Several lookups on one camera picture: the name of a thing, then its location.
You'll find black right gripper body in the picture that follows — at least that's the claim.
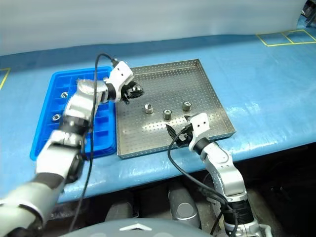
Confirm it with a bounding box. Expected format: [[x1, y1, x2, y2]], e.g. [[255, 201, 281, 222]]
[[175, 124, 195, 148]]

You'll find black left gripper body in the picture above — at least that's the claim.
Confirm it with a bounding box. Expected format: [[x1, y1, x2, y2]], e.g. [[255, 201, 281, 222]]
[[118, 83, 133, 105]]

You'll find perforated steel tray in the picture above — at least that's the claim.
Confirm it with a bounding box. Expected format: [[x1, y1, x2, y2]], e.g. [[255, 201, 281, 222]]
[[115, 58, 237, 160]]

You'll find blue plastic compartment tray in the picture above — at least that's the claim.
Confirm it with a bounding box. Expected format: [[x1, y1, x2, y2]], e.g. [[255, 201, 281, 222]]
[[29, 66, 118, 161]]

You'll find silver rounded robot leg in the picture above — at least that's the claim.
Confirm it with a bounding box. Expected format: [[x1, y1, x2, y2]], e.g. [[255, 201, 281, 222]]
[[168, 189, 201, 229]]

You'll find dark rounded robot leg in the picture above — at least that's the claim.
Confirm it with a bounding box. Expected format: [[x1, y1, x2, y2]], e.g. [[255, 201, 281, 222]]
[[105, 201, 134, 223]]

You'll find grey robot torso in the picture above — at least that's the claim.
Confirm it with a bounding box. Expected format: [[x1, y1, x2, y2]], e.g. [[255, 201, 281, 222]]
[[59, 218, 206, 237]]

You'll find dark metal equipment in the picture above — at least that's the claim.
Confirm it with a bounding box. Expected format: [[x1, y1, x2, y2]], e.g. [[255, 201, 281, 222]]
[[299, 0, 316, 27]]

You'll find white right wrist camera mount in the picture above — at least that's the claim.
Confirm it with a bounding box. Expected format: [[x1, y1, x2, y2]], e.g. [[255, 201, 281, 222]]
[[188, 113, 211, 146]]

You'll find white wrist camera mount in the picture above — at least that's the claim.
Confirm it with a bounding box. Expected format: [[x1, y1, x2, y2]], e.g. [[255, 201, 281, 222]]
[[188, 113, 211, 146], [108, 61, 134, 99]]

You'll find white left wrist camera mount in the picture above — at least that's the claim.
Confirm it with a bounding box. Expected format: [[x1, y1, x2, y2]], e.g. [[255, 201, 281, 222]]
[[108, 61, 134, 99]]

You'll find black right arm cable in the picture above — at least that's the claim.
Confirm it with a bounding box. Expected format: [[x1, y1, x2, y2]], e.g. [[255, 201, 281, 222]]
[[167, 125, 239, 237]]

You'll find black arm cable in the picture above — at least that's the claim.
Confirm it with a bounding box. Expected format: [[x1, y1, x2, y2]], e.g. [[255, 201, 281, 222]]
[[167, 125, 239, 237], [70, 53, 119, 232]]

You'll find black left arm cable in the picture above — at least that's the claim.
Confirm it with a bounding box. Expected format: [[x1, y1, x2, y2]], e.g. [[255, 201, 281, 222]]
[[70, 53, 119, 232]]

